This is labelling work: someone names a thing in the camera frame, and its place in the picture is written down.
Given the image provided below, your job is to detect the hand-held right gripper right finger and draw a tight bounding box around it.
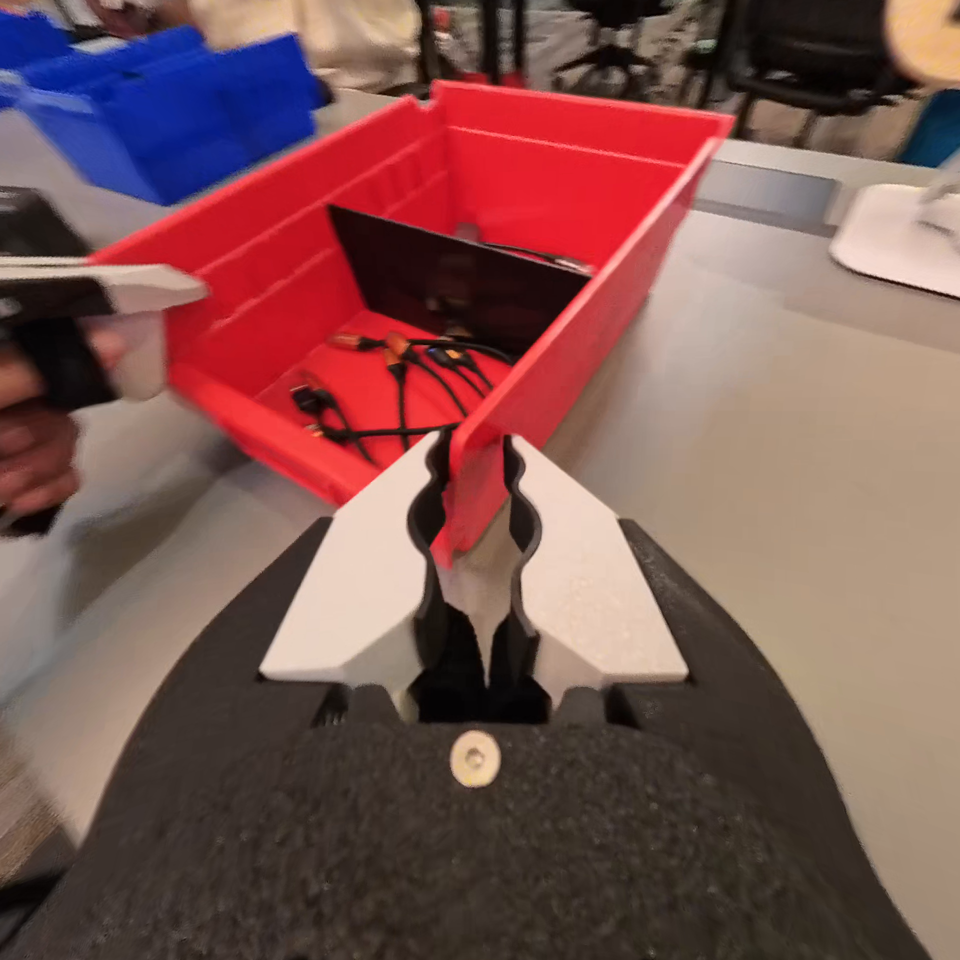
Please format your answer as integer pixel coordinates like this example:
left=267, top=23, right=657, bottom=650
left=487, top=433, right=689, bottom=715

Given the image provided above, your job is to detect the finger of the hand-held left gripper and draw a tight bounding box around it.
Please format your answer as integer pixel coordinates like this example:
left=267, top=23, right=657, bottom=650
left=0, top=256, right=210, bottom=320

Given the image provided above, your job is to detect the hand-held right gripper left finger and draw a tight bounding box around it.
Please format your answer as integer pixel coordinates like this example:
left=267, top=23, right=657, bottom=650
left=258, top=431, right=485, bottom=720

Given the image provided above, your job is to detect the blue plastic bin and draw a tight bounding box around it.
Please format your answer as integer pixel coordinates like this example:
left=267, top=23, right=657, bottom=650
left=0, top=11, right=76, bottom=72
left=15, top=26, right=327, bottom=207

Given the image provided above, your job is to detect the short adapter cable blue plug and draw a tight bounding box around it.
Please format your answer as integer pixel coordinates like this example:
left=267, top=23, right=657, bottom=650
left=288, top=382, right=462, bottom=466

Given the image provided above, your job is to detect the red plastic bin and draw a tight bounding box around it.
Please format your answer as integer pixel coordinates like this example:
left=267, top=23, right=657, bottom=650
left=90, top=78, right=736, bottom=571

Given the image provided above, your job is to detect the grey desk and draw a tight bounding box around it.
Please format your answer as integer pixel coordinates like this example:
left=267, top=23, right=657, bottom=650
left=0, top=88, right=960, bottom=960

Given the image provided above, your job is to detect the person's left hand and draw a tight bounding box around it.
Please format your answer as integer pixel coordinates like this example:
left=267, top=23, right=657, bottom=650
left=0, top=330, right=127, bottom=520

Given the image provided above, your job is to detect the black bin divider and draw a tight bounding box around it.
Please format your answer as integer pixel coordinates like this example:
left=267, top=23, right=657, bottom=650
left=327, top=204, right=594, bottom=357

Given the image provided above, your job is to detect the white stand base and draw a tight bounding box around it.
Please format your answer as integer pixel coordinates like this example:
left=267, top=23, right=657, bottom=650
left=828, top=180, right=960, bottom=301

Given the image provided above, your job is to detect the black office chair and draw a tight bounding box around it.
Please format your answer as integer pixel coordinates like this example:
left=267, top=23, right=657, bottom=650
left=720, top=0, right=924, bottom=147

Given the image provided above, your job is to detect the pale wooden frame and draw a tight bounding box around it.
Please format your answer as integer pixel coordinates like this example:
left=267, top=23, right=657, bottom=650
left=885, top=0, right=960, bottom=84

